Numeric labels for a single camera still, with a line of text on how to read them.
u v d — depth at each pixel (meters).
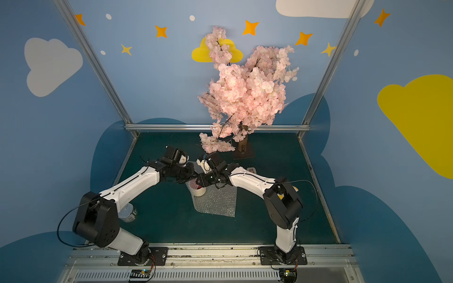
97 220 0.43
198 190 0.88
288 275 0.73
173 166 0.70
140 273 0.73
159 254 0.75
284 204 0.48
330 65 0.88
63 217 0.47
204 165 0.77
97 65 0.86
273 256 0.75
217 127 0.77
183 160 0.73
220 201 0.91
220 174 0.68
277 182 0.51
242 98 0.61
